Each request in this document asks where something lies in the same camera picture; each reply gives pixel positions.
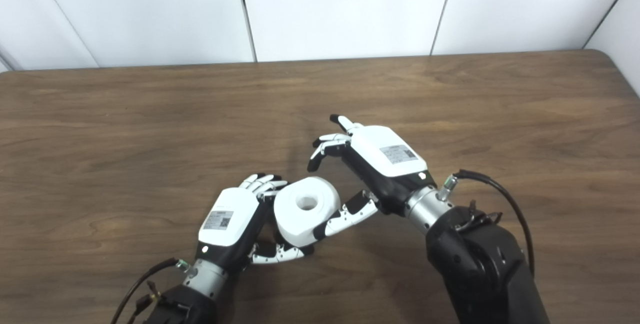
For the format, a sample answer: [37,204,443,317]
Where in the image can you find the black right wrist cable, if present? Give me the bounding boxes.
[440,169,536,277]

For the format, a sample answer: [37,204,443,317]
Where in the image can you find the round white piece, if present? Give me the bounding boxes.
[273,176,342,248]

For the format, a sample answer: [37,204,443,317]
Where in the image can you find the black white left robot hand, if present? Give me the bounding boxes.
[195,173,316,272]

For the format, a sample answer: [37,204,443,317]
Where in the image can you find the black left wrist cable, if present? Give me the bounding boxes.
[111,258,192,324]

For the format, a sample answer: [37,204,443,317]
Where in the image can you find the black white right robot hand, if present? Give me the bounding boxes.
[306,114,431,240]

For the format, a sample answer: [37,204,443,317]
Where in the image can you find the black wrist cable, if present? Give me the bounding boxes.
[111,258,192,324]
[440,169,536,277]

